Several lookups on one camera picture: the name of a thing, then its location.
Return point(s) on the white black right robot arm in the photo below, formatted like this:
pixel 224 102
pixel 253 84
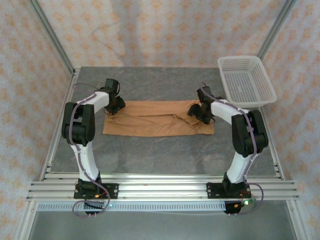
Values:
pixel 240 165

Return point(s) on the patterned white orange curtain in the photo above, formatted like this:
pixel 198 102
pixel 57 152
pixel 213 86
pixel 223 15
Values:
pixel 160 30

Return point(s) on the aluminium frame post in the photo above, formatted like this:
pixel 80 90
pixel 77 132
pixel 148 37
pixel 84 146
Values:
pixel 278 25
pixel 51 32

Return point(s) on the aluminium mounting beam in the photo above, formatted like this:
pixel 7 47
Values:
pixel 160 187

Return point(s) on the small black electronics board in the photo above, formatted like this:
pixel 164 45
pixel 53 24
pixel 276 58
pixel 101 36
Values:
pixel 93 205
pixel 231 208

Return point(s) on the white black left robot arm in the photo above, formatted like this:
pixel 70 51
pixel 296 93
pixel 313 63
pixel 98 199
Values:
pixel 85 160

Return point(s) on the white perforated plastic basket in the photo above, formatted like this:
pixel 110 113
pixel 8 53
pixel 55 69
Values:
pixel 246 82

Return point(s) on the tan orange t-shirt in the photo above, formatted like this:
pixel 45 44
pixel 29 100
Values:
pixel 150 122

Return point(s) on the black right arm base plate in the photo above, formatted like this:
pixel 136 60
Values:
pixel 212 191

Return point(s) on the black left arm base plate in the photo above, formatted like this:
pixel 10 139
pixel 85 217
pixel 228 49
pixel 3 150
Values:
pixel 112 187

